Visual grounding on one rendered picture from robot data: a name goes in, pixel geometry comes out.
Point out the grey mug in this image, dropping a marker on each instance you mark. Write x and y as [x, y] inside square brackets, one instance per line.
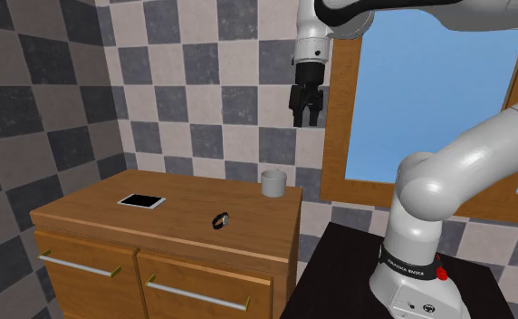
[273, 183]

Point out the black wristwatch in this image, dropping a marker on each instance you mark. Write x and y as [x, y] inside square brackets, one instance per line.
[220, 220]

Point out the dark robot stand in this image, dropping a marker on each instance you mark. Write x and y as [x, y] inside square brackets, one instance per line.
[338, 282]

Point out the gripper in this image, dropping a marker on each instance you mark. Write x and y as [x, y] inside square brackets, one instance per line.
[309, 75]

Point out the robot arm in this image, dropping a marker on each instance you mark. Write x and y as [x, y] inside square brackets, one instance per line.
[422, 185]

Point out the white tablet with black screen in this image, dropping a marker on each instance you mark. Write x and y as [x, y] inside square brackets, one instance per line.
[141, 201]

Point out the wooden framed window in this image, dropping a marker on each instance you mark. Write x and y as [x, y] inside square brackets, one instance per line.
[422, 101]

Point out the wooden cabinet with drawers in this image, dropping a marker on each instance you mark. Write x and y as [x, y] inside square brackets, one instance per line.
[175, 225]

